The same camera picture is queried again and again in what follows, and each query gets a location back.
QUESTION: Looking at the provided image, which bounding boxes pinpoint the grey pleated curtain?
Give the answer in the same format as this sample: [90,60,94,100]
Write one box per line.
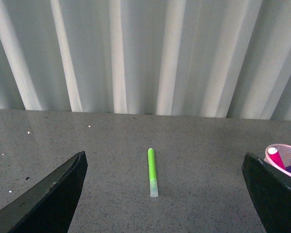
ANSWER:
[0,0,291,120]

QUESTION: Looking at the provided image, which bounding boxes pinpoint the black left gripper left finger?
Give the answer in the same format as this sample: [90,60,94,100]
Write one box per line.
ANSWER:
[0,151,88,233]

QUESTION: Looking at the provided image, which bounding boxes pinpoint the green marker pen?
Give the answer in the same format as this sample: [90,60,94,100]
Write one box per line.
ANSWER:
[147,148,159,198]

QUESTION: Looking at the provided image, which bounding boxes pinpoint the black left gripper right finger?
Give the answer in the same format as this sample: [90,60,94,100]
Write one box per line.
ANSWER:
[242,152,291,233]

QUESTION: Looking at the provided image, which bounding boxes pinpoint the pink marker pen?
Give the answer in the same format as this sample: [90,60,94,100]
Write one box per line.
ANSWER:
[268,147,286,170]

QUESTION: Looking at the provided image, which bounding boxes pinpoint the pink mesh pen cup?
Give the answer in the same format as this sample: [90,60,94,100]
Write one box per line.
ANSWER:
[264,144,291,177]

